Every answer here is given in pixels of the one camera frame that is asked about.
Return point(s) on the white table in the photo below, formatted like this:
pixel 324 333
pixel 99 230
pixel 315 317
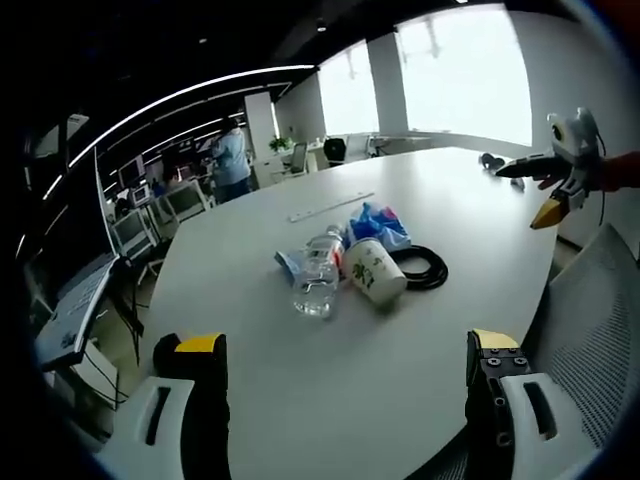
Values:
pixel 325 375

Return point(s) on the white mesh office chair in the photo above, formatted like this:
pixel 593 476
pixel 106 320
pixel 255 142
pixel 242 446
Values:
pixel 187 200
pixel 299 159
pixel 131 235

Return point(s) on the black office chair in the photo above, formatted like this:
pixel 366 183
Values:
pixel 334 151

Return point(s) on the small blue packet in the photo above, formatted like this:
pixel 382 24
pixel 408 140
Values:
pixel 290 265

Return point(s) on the clear plastic water bottle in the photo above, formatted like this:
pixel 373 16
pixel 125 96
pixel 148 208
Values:
pixel 317 272

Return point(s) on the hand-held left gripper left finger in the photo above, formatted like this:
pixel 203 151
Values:
pixel 200 400

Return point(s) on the potted green plant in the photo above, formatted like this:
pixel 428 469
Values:
pixel 281 145

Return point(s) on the blue and white plastic bag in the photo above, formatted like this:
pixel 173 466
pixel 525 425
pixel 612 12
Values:
pixel 377 225

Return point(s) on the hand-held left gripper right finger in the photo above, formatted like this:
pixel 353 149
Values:
pixel 500 400

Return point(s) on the white side desk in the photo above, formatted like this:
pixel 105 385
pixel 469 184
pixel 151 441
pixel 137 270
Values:
pixel 75 310

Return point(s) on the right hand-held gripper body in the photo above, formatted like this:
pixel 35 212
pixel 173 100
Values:
pixel 572 145

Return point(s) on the grey mesh office chair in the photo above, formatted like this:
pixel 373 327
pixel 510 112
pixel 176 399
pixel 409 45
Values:
pixel 595 330

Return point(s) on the white paper cup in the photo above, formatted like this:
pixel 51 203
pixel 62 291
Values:
pixel 372 270

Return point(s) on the dark headphones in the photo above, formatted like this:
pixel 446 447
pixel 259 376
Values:
pixel 492 161

